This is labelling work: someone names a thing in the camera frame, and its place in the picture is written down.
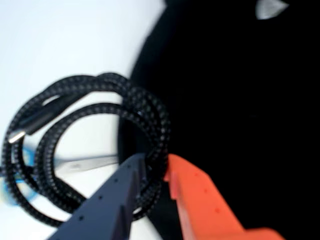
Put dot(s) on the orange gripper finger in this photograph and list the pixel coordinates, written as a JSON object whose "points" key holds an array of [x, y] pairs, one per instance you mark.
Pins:
{"points": [[205, 212]]}

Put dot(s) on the navy gripper finger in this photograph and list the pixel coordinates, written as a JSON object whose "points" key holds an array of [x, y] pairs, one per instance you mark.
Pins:
{"points": [[105, 215]]}

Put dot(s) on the black fabric bag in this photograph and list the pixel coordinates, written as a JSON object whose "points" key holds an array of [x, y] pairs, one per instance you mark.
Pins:
{"points": [[237, 100]]}

